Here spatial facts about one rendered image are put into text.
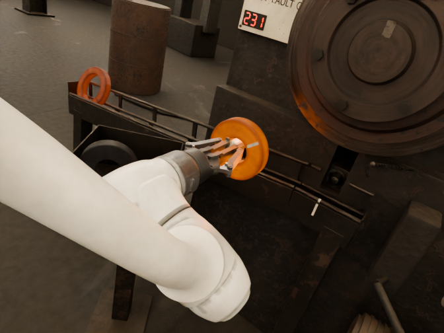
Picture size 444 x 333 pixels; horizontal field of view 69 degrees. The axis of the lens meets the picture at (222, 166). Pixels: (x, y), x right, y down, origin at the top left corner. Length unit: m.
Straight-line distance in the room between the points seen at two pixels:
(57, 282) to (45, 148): 1.28
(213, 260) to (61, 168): 0.25
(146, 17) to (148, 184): 3.00
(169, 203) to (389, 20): 0.53
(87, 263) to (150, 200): 1.11
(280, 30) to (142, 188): 0.71
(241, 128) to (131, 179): 0.33
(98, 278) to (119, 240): 1.22
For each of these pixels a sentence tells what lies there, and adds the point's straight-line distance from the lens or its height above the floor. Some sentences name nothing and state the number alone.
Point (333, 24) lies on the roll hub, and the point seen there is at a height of 1.14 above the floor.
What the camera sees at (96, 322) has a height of 0.01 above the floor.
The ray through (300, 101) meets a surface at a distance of 0.89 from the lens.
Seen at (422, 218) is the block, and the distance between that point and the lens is 0.90.
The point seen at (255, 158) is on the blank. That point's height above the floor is 0.83.
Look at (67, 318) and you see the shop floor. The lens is 1.42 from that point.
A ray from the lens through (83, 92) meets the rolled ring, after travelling 1.61.
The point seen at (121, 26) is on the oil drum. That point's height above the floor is 0.65.
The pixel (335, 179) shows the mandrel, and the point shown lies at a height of 0.74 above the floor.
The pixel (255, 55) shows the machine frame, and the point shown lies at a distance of 1.11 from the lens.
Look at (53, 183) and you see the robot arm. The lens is 0.27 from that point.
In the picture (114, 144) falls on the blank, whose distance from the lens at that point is 0.88.
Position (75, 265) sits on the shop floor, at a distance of 1.58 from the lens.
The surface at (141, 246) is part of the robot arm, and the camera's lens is 0.32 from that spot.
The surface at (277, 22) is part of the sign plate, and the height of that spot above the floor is 1.11.
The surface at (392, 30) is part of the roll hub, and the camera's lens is 0.74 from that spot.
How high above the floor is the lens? 1.15
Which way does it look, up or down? 28 degrees down
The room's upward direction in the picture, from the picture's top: 15 degrees clockwise
